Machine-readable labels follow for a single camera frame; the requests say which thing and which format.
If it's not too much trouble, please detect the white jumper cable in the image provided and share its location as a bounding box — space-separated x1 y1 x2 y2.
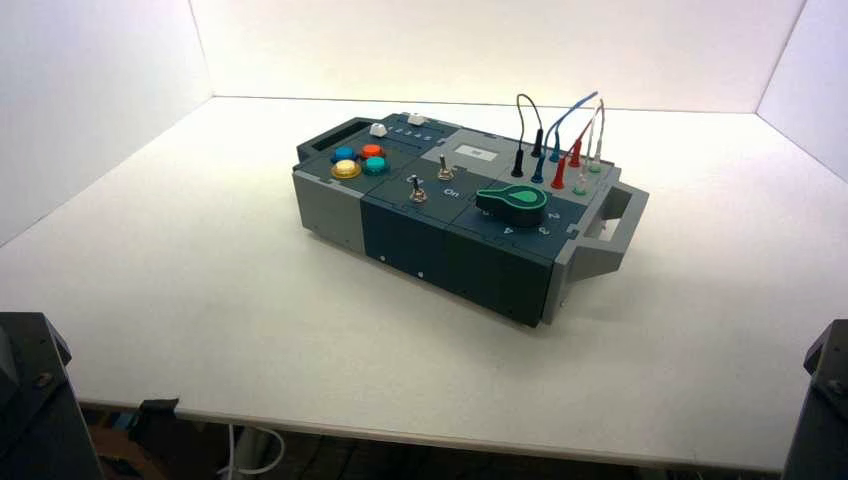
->
572 97 607 197

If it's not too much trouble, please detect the small white display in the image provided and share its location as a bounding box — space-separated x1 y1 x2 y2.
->
454 143 499 162

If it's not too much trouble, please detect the red jumper cable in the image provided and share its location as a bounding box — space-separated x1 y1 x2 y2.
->
550 117 596 191

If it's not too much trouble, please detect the blue jumper cable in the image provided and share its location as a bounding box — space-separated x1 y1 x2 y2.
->
530 90 600 185

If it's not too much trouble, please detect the dark left arm base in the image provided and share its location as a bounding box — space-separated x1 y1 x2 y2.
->
0 312 104 480

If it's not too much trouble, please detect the dark right arm base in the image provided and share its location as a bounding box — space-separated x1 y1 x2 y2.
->
782 319 848 480

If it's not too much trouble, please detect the grey and dark blue task box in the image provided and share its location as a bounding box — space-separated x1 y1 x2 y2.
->
292 113 651 329

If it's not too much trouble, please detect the white table leg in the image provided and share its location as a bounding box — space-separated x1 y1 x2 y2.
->
228 425 268 480

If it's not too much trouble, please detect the black table clamp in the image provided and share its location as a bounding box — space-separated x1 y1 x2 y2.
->
129 397 181 444

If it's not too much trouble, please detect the green rotary knob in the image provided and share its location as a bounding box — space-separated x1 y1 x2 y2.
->
475 184 550 229

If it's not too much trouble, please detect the black jumper cable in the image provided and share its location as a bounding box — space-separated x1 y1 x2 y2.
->
510 92 546 179

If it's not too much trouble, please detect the brown cardboard box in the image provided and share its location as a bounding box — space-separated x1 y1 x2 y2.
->
86 423 167 480

